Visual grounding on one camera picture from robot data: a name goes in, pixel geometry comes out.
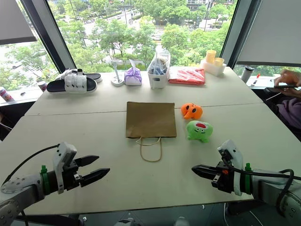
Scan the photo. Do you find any green right wrist clamp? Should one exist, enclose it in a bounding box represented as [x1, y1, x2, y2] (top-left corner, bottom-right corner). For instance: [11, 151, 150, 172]
[244, 162, 253, 195]

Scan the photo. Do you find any white basket with plastic bag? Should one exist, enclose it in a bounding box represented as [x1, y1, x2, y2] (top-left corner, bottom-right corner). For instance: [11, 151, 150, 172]
[147, 45, 171, 90]

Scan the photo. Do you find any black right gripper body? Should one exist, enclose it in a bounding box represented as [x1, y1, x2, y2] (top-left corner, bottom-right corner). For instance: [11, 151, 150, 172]
[211, 150, 235, 194]

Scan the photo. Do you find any red folded plastic sheet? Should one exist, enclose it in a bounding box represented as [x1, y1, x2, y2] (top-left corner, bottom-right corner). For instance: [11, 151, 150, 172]
[168, 66, 206, 86]

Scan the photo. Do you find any white desk stand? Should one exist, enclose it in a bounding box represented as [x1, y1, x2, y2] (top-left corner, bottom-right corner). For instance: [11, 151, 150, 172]
[111, 60, 125, 88]

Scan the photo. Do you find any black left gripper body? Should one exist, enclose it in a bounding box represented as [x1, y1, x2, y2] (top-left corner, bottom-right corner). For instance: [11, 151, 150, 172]
[61, 158, 85, 190]

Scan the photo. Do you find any green left wrist clamp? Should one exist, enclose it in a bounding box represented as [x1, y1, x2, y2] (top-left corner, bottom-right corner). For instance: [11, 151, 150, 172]
[40, 165, 51, 196]

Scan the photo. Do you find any tall yellow cup stack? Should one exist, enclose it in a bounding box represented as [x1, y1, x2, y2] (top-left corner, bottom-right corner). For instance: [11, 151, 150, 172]
[205, 49, 217, 65]

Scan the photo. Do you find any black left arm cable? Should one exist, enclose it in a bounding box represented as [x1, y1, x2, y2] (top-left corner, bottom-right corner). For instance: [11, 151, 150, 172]
[1, 144, 60, 185]

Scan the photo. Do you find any grey roller blind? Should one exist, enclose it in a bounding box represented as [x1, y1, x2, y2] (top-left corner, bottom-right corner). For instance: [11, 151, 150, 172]
[0, 0, 38, 46]
[236, 0, 301, 68]

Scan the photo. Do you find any orange plush toy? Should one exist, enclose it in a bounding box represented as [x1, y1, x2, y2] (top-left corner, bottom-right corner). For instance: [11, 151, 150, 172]
[180, 102, 204, 120]

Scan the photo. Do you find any brown paper bag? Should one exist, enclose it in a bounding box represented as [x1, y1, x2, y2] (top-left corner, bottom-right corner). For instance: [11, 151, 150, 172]
[125, 101, 177, 163]

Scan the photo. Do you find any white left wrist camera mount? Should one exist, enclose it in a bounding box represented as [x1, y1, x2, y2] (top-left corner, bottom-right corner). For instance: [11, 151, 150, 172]
[52, 142, 78, 194]

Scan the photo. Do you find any dark window frame post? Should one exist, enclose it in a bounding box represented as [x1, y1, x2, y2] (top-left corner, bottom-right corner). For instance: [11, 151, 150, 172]
[220, 0, 259, 69]
[19, 0, 77, 73]

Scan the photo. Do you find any bystander hand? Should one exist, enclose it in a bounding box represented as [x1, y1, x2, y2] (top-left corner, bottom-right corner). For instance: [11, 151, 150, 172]
[273, 69, 301, 88]

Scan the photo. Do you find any black white slide sandal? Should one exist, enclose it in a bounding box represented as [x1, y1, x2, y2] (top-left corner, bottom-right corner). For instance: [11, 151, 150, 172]
[55, 68, 103, 84]
[46, 73, 98, 95]

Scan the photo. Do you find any red capped marker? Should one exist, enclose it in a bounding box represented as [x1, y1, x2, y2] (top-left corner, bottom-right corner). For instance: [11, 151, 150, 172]
[250, 73, 261, 87]

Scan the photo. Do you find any purple tissue pack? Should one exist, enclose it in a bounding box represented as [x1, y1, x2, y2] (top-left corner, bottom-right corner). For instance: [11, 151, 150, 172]
[124, 59, 143, 87]

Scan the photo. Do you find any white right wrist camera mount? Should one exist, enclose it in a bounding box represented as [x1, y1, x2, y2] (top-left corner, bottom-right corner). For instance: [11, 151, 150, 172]
[217, 139, 244, 196]

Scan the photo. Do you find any purple bystander clothing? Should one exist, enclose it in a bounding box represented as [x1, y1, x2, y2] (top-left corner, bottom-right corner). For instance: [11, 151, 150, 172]
[276, 97, 301, 130]

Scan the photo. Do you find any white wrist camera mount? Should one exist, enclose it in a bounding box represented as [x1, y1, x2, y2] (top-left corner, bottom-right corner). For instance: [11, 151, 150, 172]
[52, 142, 78, 194]
[217, 139, 244, 196]

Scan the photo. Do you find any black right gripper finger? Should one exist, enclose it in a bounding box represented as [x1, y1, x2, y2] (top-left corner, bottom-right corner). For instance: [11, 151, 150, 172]
[191, 164, 219, 184]

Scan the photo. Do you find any white rectangular box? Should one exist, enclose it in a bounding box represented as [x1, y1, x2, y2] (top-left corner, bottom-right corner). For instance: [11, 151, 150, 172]
[199, 58, 227, 77]

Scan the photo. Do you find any white red printed can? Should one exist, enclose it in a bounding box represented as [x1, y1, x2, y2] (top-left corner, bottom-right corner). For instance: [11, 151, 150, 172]
[37, 80, 48, 93]
[0, 86, 16, 103]

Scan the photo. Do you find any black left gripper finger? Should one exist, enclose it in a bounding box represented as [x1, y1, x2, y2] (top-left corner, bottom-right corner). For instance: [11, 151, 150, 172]
[79, 168, 111, 188]
[74, 155, 100, 168]

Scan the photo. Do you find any white tumbler with black lid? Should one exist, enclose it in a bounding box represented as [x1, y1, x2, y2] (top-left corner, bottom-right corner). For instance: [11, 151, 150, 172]
[240, 66, 255, 84]

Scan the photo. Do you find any green plush toy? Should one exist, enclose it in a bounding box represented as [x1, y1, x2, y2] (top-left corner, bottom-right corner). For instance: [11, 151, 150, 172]
[186, 120, 214, 144]

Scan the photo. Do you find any green wrist clamp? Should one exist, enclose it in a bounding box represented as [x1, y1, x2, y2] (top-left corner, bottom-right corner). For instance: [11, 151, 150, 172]
[40, 165, 51, 196]
[244, 162, 253, 195]

